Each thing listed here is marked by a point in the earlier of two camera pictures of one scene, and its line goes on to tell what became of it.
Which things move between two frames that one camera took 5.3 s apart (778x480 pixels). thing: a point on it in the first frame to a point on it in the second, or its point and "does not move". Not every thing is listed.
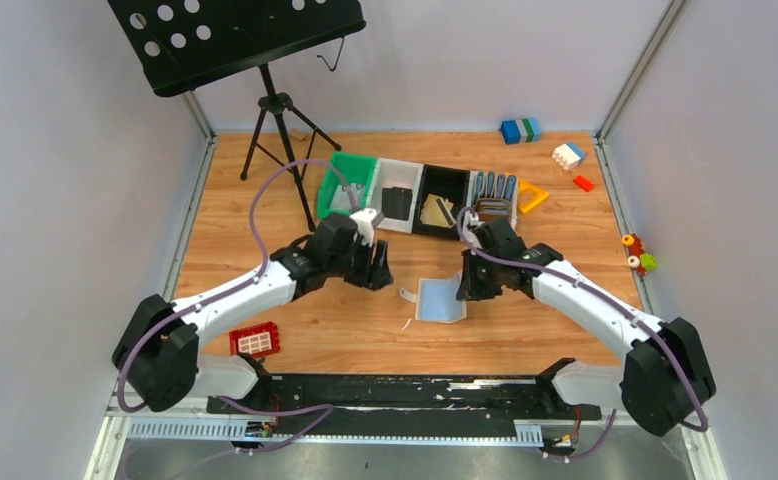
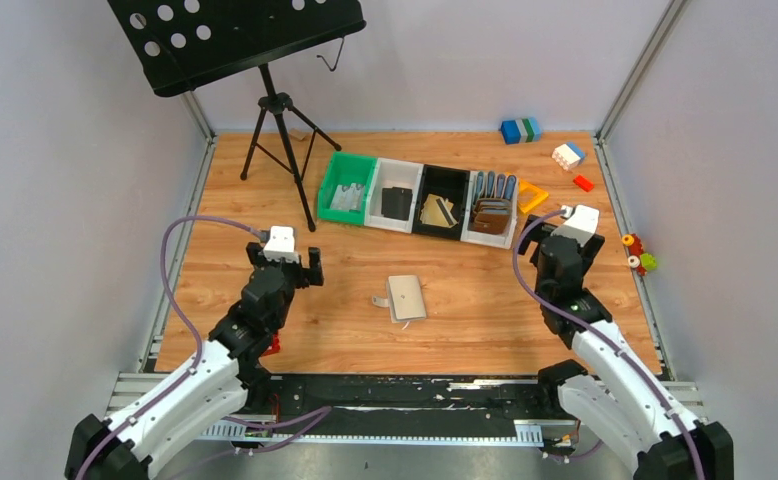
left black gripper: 365,263 to 293,271
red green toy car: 637,258 does not move
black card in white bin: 397,203 does not move
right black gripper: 480,270 to 562,248
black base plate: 402,404 does not move
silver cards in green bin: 349,196 does not move
